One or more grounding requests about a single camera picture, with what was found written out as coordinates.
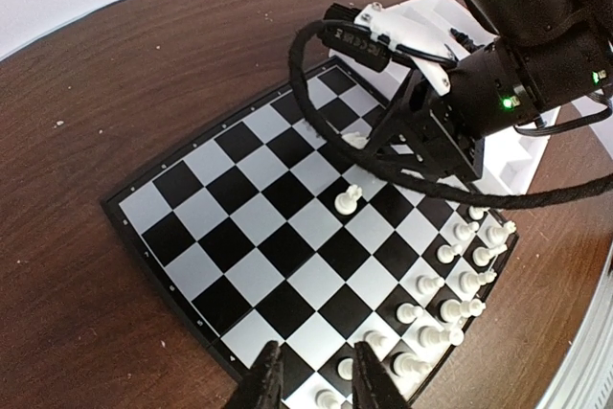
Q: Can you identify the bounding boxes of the white queen chess piece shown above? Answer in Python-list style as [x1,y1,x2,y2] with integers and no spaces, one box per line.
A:
[440,299,486,323]

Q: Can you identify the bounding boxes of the white divided plastic tray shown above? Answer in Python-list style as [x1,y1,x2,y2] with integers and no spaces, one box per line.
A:
[330,0,548,194]

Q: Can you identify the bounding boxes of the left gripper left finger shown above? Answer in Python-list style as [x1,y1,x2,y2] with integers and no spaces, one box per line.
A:
[227,340,284,409]

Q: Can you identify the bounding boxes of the aluminium front rail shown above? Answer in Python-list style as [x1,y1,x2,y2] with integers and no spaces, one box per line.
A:
[536,255,612,408]

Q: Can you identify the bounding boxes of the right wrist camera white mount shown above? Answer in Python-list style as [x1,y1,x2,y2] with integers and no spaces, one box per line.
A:
[320,2,454,97]

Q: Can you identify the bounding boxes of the white bishop chess piece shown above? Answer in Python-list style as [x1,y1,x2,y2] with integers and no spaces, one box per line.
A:
[418,326,465,348]

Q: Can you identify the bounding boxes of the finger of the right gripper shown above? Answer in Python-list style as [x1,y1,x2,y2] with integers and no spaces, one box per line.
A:
[368,131,479,182]

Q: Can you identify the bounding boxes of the right black cable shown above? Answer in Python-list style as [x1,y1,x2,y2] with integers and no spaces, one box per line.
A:
[286,18,613,212]

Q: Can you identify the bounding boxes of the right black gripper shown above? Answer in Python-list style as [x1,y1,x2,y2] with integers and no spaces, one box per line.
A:
[366,0,612,154]

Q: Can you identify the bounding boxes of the black grey chess board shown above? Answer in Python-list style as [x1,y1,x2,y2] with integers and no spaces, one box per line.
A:
[102,85,506,408]

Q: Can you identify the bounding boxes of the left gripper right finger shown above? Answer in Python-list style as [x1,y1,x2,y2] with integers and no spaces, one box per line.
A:
[352,341,407,409]

